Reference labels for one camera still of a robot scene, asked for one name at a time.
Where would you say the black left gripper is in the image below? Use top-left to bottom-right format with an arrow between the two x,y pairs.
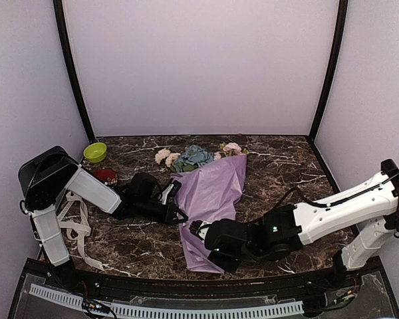
136,197 -> 188,225

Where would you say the purple and pink wrapping paper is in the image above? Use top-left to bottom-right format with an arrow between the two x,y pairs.
171,154 -> 247,274

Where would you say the blue fake flower stem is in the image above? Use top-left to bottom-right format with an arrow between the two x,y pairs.
170,145 -> 214,173

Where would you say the white fake flower stem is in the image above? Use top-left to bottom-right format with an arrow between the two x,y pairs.
155,148 -> 180,167

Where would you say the pink fake flower stem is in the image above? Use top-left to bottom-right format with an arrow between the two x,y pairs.
214,152 -> 225,160
219,142 -> 249,157

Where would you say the white printed ribbon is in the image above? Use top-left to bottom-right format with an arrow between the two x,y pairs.
57,191 -> 104,270

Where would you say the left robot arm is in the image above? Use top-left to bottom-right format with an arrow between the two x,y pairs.
18,146 -> 188,290

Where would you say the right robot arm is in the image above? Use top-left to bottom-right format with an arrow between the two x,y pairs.
194,159 -> 399,288

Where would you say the lime green bowl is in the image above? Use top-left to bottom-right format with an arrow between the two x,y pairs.
83,142 -> 107,163

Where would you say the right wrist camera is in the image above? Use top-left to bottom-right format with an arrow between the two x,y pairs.
189,219 -> 248,257

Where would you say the black front rail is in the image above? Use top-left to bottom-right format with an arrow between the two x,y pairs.
23,255 -> 382,302

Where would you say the grey cable duct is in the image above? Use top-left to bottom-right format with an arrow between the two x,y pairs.
29,284 -> 304,318

